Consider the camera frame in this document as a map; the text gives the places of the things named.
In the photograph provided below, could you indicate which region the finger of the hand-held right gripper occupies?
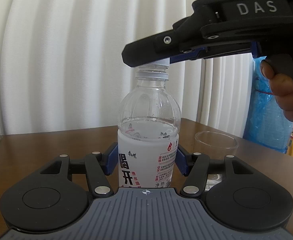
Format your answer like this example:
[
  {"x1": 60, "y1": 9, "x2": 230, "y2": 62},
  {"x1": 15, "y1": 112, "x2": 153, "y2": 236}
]
[
  {"x1": 121, "y1": 12, "x2": 252, "y2": 68},
  {"x1": 170, "y1": 47, "x2": 208, "y2": 64}
]

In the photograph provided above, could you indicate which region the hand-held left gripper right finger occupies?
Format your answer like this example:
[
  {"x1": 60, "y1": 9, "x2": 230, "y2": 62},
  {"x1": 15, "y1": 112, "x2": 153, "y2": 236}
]
[{"x1": 175, "y1": 146, "x2": 254, "y2": 198}]

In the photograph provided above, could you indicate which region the blue plastic bag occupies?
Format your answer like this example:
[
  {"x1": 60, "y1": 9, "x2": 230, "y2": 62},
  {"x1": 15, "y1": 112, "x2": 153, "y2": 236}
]
[{"x1": 243, "y1": 55, "x2": 293, "y2": 155}]

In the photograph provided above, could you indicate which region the clear plastic bottle white label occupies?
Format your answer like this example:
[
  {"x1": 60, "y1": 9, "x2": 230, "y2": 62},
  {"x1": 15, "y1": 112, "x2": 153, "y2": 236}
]
[{"x1": 118, "y1": 64, "x2": 182, "y2": 189}]

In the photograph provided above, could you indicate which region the white bottle cap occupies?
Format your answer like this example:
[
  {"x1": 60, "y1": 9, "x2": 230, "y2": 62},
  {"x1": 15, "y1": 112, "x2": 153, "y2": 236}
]
[{"x1": 146, "y1": 59, "x2": 171, "y2": 67}]

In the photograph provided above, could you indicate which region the person's right hand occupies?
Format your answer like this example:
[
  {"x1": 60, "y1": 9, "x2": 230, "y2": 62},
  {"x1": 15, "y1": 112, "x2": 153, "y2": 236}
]
[{"x1": 260, "y1": 59, "x2": 293, "y2": 123}]

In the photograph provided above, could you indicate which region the white pleated curtain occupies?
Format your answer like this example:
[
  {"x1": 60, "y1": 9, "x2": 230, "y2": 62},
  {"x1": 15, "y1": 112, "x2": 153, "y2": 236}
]
[{"x1": 0, "y1": 0, "x2": 274, "y2": 138}]

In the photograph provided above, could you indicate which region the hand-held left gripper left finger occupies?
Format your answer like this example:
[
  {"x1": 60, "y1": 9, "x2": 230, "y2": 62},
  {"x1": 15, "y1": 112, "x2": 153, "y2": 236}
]
[{"x1": 39, "y1": 142, "x2": 119, "y2": 197}]

